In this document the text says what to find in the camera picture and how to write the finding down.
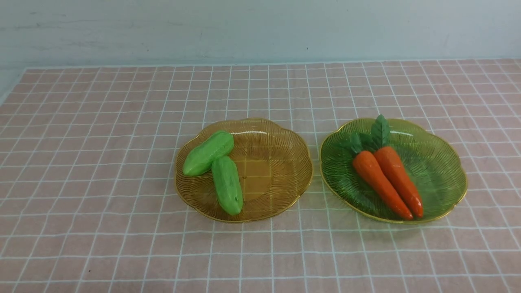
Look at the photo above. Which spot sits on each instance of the green toy cucumber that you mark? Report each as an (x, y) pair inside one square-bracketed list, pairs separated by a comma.
[(227, 185), (200, 159)]

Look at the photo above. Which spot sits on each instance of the orange toy carrot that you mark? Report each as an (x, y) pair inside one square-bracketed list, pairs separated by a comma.
[(402, 197), (367, 167)]

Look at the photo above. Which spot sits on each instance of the amber ribbed plastic plate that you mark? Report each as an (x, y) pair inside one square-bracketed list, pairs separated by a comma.
[(274, 167)]

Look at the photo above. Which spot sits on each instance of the green ribbed plastic plate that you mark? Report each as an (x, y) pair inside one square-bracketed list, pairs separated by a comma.
[(432, 164)]

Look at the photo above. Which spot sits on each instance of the pink checkered tablecloth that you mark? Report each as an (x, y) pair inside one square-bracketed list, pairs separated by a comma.
[(88, 203)]

